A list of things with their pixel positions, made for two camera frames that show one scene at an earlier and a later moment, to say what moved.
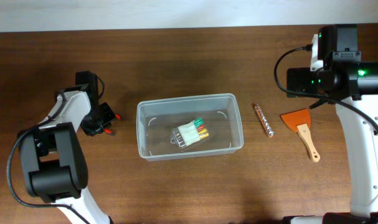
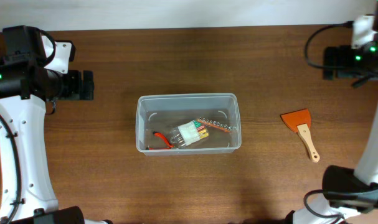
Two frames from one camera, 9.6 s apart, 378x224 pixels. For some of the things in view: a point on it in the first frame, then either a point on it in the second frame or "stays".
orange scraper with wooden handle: x=300 y=121 stays
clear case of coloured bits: x=189 y=133 stays
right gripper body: x=306 y=81 → x=345 y=55
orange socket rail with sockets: x=269 y=131 → x=216 y=124
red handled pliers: x=110 y=132 → x=170 y=145
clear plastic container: x=189 y=126 stays
